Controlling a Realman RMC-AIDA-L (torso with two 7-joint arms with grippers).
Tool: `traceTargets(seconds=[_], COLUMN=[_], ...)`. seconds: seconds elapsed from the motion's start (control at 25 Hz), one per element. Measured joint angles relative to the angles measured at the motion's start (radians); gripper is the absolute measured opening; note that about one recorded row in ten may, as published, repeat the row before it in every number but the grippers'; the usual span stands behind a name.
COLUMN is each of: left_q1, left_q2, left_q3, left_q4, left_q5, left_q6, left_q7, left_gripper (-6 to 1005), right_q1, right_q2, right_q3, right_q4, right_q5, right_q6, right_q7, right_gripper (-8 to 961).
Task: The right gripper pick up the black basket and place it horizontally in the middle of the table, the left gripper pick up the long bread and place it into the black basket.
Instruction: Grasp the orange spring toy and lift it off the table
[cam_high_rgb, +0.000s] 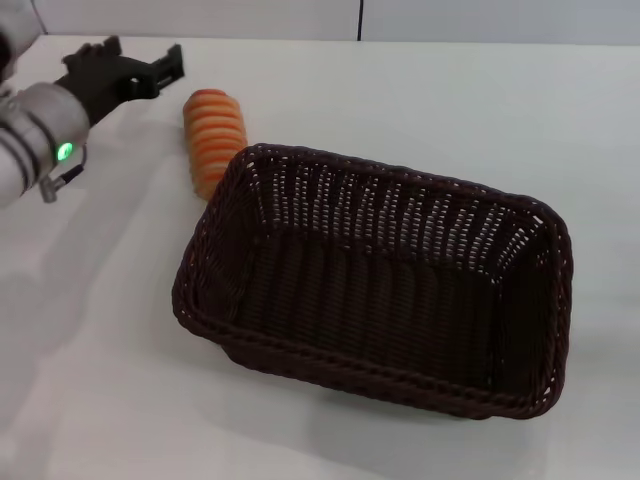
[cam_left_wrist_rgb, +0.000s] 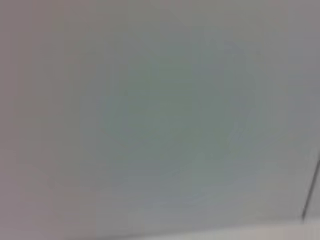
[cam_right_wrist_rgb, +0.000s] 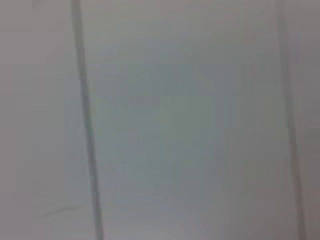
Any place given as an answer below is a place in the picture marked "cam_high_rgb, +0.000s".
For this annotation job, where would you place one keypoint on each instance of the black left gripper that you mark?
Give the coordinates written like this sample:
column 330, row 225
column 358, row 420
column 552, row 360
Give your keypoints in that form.
column 107, row 80

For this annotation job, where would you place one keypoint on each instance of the dark brown woven basket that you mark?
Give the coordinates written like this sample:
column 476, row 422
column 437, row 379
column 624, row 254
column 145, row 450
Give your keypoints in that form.
column 380, row 305

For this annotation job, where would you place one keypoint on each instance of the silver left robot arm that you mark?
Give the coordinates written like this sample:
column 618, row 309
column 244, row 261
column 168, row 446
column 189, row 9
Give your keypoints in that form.
column 35, row 120

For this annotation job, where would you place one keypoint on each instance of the orange striped bread roll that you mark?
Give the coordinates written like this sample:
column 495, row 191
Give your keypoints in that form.
column 212, row 132

